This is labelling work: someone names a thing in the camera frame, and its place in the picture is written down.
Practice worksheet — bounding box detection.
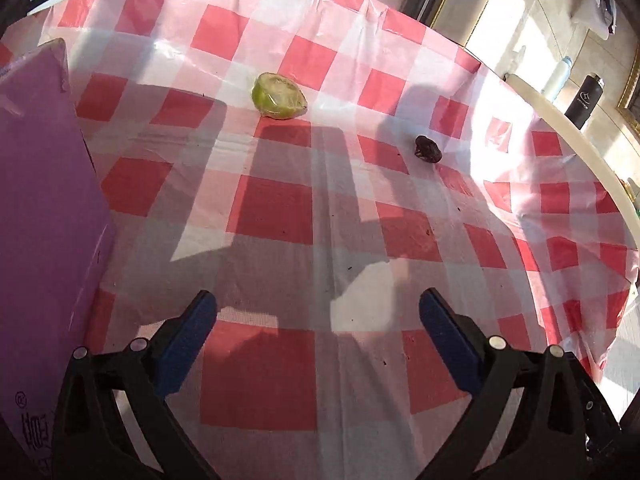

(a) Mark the white spray bottle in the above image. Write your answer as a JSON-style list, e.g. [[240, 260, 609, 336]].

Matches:
[[541, 56, 573, 102]]

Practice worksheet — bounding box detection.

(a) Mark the white round side table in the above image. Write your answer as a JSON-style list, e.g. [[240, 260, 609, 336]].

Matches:
[[506, 74, 640, 246]]

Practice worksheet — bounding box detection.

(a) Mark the black water bottle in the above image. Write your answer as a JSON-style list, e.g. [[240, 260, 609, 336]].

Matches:
[[565, 73, 604, 130]]

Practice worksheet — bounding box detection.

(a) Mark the dark dried date far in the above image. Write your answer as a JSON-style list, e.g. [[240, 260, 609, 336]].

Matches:
[[414, 136, 442, 164]]

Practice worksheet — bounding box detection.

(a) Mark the red white checkered tablecloth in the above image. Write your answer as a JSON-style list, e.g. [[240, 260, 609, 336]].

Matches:
[[1, 0, 639, 479]]

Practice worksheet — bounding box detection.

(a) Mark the green guava half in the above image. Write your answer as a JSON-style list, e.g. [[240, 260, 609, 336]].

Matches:
[[250, 73, 308, 120]]

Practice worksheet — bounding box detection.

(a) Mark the purple box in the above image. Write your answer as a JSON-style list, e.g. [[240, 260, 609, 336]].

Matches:
[[1, 39, 114, 479]]

